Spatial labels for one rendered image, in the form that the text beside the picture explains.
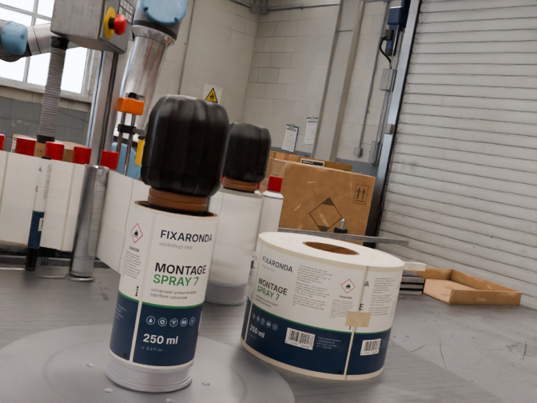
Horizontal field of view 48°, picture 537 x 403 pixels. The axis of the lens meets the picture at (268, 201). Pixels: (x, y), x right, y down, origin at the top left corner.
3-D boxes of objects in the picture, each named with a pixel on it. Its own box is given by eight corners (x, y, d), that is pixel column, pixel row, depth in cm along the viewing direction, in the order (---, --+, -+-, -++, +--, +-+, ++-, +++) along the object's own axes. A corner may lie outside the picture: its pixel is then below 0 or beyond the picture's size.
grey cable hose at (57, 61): (37, 142, 117) (53, 35, 115) (33, 141, 120) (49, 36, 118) (55, 145, 119) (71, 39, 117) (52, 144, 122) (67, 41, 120)
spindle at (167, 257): (120, 396, 56) (170, 89, 53) (93, 359, 63) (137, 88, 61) (205, 390, 60) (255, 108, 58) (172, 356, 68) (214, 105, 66)
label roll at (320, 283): (412, 382, 77) (435, 273, 76) (269, 377, 70) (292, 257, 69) (341, 329, 96) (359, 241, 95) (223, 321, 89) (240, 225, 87)
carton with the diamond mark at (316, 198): (268, 255, 169) (285, 161, 167) (240, 238, 191) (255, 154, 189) (359, 265, 181) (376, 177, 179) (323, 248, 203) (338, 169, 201)
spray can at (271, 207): (256, 265, 136) (272, 176, 134) (245, 259, 140) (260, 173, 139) (275, 266, 139) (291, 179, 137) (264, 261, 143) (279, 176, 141)
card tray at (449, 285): (449, 304, 157) (452, 289, 156) (382, 277, 178) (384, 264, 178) (519, 305, 173) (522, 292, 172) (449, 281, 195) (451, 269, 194)
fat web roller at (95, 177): (69, 281, 95) (86, 165, 93) (62, 274, 99) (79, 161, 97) (97, 282, 97) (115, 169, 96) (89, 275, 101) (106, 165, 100)
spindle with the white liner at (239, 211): (208, 305, 96) (240, 120, 94) (185, 289, 104) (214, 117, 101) (255, 305, 101) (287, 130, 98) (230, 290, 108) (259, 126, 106)
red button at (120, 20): (108, 10, 112) (123, 13, 112) (114, 15, 116) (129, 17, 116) (105, 30, 112) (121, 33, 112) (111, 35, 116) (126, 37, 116)
